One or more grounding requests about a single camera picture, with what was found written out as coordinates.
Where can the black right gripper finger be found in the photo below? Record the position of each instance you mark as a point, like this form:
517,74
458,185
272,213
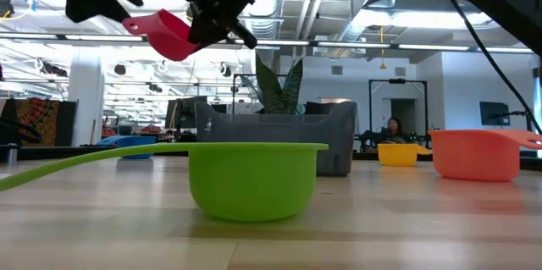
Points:
222,26
198,24

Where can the red measuring cup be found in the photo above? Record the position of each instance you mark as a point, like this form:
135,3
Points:
169,37

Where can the blue measuring cup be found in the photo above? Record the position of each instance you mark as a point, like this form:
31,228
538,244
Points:
137,143

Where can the green measuring cup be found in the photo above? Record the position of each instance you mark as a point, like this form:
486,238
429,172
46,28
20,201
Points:
254,185

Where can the yellow measuring cup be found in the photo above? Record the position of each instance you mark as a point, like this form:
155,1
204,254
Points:
398,155

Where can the orange measuring cup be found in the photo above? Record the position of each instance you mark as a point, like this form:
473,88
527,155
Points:
474,155

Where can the black box behind basket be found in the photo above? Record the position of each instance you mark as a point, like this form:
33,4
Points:
317,108

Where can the grey basket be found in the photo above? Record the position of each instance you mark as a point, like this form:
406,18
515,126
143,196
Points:
330,134

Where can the green snake plant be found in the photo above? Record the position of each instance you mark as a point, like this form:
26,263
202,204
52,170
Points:
271,88

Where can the black ceiling device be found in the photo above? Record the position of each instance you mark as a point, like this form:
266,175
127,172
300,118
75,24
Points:
5,6

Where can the black desk monitor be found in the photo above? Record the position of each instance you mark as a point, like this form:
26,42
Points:
186,113

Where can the white column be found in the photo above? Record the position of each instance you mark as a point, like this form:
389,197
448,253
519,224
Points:
86,100

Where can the yellow hanging pendant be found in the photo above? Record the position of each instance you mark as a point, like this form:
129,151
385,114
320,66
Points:
383,66

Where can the small metal cylinder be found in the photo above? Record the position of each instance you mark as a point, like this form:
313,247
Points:
12,155

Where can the person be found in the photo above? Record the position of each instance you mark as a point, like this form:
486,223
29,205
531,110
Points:
394,128

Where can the silver round ventilation duct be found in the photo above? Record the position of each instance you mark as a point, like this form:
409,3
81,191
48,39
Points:
271,7

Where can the orange patterned wall hanging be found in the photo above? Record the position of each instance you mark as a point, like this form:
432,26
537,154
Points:
40,117

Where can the black table edge rail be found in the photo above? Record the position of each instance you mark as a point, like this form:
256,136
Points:
63,152

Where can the black tall frame stand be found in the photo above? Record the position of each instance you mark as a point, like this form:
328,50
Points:
398,80

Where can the black wall monitor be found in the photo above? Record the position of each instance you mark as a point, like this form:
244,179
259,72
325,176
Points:
494,113

